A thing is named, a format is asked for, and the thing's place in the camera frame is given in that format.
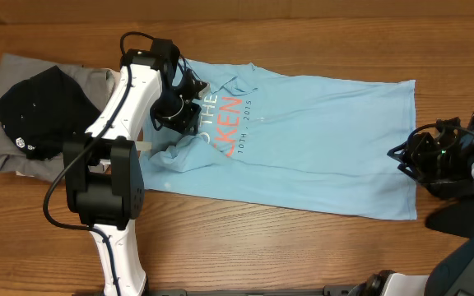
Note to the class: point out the folded black garment with logo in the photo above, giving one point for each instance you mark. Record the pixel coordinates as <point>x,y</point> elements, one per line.
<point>40,113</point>

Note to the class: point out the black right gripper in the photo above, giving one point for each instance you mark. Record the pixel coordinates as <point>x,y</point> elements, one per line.
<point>412,159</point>

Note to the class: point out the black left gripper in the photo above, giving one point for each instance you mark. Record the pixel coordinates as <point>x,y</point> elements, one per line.
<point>183,122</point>

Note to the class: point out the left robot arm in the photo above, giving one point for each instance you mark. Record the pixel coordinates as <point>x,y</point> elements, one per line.
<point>102,173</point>

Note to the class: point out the folded grey garment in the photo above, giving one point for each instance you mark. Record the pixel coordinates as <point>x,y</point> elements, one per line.
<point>13,69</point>

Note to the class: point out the light blue printed t-shirt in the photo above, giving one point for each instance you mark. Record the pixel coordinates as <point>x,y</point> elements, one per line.
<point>302,142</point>

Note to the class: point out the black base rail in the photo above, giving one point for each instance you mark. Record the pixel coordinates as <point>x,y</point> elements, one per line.
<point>330,290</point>

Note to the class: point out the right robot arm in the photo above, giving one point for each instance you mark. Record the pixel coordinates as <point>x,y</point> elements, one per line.
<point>454,275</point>

